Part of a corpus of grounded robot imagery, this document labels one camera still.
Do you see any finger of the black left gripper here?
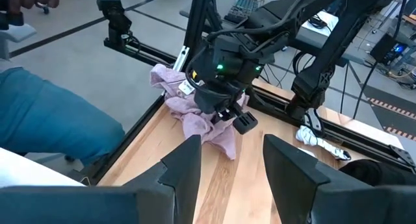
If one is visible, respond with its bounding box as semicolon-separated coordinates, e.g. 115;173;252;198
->
233;112;259;135
213;109;235;123

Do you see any pink shirt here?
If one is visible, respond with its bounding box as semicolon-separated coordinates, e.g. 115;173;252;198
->
149;64;250;160

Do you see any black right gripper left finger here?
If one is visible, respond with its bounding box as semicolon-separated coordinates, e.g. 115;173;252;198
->
0;134;202;224

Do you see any black aluminium table frame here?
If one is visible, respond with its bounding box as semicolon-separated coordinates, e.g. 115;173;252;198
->
68;0;416;186

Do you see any black mat with striped edge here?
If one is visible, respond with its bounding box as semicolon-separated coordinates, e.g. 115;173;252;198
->
360;84;416;142

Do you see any black computer box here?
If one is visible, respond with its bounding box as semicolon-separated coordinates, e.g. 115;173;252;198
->
370;32;411;66

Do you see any black garment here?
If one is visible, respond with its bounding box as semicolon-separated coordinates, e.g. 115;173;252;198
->
339;158;416;188

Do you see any white striped sock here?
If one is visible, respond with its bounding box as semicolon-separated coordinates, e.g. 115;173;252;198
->
295;125;352;161

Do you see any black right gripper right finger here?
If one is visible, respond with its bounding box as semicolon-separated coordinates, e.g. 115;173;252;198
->
263;134;416;224

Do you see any person's leg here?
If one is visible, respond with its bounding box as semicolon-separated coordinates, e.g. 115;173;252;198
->
0;67;126;166

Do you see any dark keyboard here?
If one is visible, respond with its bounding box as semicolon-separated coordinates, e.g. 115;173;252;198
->
224;0;261;23

